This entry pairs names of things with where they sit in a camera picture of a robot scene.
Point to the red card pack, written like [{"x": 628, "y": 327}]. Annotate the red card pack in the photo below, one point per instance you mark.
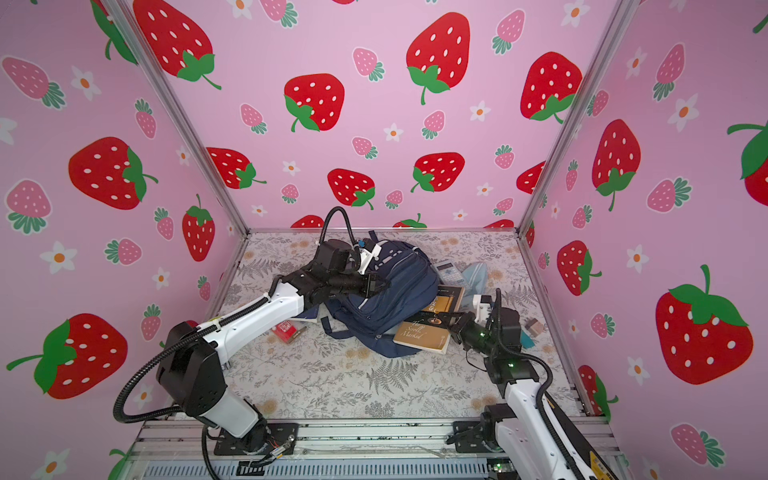
[{"x": 287, "y": 331}]

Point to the navy blue student backpack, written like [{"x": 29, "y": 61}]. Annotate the navy blue student backpack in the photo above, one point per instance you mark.
[{"x": 412, "y": 286}]

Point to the brown book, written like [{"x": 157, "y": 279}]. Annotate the brown book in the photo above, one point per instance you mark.
[{"x": 412, "y": 333}]

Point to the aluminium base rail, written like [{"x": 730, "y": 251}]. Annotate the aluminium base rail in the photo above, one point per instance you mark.
[{"x": 323, "y": 449}]

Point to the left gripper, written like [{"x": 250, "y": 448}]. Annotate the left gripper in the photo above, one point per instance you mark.
[{"x": 369, "y": 287}]

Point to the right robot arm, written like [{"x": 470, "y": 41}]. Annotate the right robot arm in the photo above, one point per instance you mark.
[{"x": 524, "y": 426}]

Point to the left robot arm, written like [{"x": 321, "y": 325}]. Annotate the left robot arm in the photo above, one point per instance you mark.
[{"x": 190, "y": 367}]

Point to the light blue cloth pouch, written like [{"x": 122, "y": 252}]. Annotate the light blue cloth pouch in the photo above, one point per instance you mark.
[{"x": 475, "y": 277}]

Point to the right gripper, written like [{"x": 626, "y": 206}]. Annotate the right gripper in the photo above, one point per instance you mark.
[{"x": 462, "y": 322}]

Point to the small eraser block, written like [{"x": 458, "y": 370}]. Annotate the small eraser block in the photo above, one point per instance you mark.
[{"x": 534, "y": 327}]

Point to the grey calculator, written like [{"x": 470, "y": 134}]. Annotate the grey calculator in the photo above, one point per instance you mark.
[{"x": 449, "y": 274}]

